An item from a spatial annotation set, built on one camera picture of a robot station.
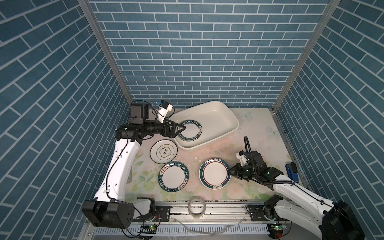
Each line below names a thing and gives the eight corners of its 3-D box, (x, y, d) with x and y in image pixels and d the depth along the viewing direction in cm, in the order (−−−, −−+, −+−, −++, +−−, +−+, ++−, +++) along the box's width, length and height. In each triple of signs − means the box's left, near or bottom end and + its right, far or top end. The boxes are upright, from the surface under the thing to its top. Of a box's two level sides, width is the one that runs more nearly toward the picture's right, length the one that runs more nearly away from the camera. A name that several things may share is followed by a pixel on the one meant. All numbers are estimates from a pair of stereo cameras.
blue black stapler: (288, 183, 87) (293, 179, 82) (285, 165, 94) (289, 161, 89) (294, 184, 87) (300, 181, 82) (291, 167, 94) (296, 162, 89)
